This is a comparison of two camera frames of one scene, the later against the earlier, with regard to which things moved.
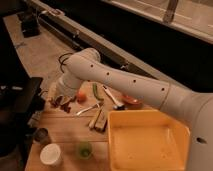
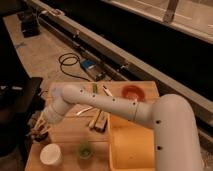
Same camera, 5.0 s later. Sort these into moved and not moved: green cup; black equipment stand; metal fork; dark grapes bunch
Moved: dark grapes bunch
Not moved: green cup; metal fork; black equipment stand
